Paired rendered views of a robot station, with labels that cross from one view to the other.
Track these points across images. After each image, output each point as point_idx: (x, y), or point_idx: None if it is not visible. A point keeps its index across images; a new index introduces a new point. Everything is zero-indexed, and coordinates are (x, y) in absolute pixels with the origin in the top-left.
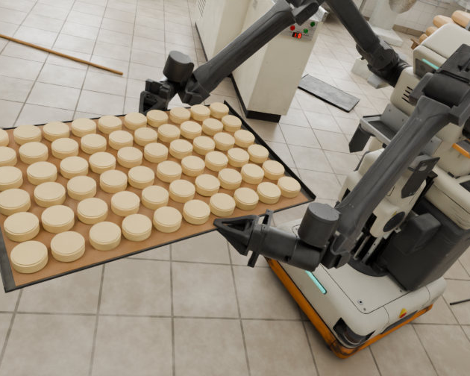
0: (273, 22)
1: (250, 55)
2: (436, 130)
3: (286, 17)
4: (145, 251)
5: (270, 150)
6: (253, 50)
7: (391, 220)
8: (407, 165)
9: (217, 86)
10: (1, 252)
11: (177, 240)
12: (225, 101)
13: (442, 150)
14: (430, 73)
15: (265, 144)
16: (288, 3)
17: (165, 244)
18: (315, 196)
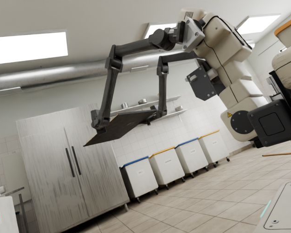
0: (159, 80)
1: (162, 93)
2: (109, 74)
3: (159, 76)
4: (93, 137)
5: (136, 111)
6: (161, 91)
7: (232, 121)
8: (107, 87)
9: (162, 107)
10: (91, 144)
11: (96, 134)
12: (155, 109)
13: (227, 56)
14: None
15: (138, 111)
16: (166, 72)
17: (95, 135)
18: (117, 113)
